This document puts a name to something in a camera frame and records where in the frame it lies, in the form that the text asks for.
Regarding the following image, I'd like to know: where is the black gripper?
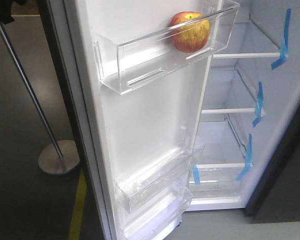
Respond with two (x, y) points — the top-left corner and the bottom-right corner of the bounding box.
(0, 0), (27, 25)

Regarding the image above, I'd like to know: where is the red yellow apple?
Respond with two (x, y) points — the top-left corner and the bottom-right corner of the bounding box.
(170, 11), (210, 53)

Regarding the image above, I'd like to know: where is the fridge door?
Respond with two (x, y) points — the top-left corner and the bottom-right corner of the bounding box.
(38, 0), (240, 240)

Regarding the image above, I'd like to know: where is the open white fridge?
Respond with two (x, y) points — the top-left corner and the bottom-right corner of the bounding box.
(189, 0), (300, 212)

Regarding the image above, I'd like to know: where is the upper clear door bin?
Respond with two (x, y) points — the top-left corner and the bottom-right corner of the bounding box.
(94, 0), (240, 95)

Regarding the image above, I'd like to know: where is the clear door bin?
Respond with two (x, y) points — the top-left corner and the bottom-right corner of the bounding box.
(115, 127), (204, 214)
(120, 181), (192, 240)
(94, 0), (240, 95)

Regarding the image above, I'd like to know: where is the metal floor stand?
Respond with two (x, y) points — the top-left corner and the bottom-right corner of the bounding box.
(0, 21), (80, 175)

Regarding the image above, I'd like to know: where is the middle clear door bin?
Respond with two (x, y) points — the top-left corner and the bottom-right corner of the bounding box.
(115, 127), (204, 214)

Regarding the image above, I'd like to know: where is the lower clear door bin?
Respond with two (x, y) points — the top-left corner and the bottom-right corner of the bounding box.
(120, 181), (192, 240)

